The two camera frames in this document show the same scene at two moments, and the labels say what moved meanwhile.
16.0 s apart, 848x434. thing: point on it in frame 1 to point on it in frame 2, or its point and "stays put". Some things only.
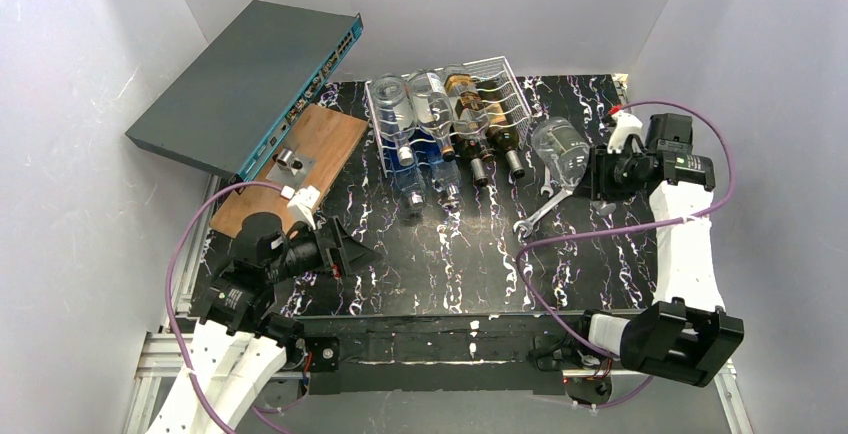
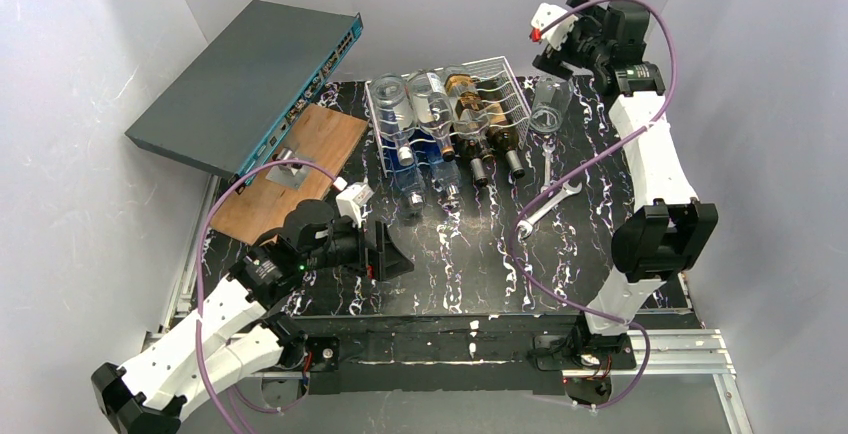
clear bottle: x=395 y=113 stays put
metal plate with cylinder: x=289 y=169 stays put
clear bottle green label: x=563 y=146 to x=549 y=100
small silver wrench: x=547 y=182 stays put
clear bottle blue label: x=433 y=108 stays put
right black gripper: x=601 y=179 to x=556 y=54
